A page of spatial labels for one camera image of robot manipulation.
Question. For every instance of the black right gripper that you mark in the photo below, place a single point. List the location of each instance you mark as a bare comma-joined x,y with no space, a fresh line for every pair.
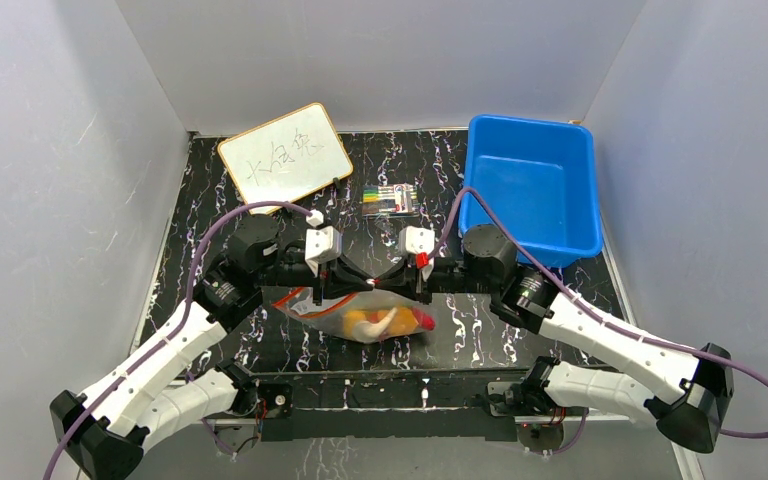
417,278

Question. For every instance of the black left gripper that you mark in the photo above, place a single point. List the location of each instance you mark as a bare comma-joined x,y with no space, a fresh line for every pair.
338,286

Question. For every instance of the yellow orange fruit toy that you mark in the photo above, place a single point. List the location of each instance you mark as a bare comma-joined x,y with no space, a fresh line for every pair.
354,324

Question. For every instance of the red chili pepper toy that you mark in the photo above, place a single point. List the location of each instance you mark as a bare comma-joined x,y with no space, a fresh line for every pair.
424,321

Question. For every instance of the clear zip top bag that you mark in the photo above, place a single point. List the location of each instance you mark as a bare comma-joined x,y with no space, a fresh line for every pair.
327,316

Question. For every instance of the white garlic toy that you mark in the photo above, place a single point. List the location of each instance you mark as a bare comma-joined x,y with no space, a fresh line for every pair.
369,332

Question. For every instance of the orange crinkled food toy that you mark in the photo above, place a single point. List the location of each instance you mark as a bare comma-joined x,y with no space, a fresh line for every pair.
404,322

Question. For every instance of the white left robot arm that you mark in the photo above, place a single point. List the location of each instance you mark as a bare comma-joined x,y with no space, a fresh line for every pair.
107,428

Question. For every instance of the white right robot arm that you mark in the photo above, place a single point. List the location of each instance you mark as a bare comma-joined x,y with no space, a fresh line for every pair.
683,396

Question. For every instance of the marker pen pack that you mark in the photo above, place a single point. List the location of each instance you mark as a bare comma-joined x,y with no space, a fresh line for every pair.
390,200

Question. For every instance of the yellow framed whiteboard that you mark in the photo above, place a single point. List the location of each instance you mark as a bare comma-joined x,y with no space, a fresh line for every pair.
288,158

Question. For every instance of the blue plastic bin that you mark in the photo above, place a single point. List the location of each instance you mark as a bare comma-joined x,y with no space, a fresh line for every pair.
539,178

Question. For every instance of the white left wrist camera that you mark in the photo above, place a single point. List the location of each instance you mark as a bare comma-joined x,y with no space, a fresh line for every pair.
323,243

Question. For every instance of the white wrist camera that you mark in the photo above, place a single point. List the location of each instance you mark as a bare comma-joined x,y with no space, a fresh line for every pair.
323,243
419,243

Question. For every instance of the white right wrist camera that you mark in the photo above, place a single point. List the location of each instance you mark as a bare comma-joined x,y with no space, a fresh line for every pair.
419,243

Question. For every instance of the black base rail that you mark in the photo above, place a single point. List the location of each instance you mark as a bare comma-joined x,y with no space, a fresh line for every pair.
404,404

